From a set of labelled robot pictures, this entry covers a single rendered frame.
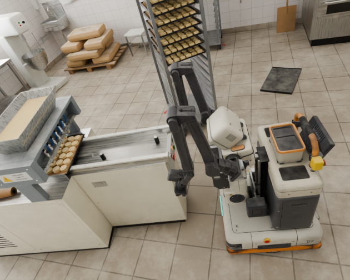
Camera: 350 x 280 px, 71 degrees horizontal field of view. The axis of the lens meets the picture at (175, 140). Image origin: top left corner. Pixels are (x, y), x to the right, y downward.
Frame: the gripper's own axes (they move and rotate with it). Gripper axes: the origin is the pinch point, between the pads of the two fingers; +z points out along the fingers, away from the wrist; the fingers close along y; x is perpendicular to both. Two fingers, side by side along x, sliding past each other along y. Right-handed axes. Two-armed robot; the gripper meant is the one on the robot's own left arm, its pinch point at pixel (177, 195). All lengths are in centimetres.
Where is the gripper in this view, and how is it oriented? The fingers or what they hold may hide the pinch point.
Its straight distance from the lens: 155.8
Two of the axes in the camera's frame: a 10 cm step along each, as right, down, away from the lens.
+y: -0.3, 6.8, -7.3
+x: 9.7, 2.0, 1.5
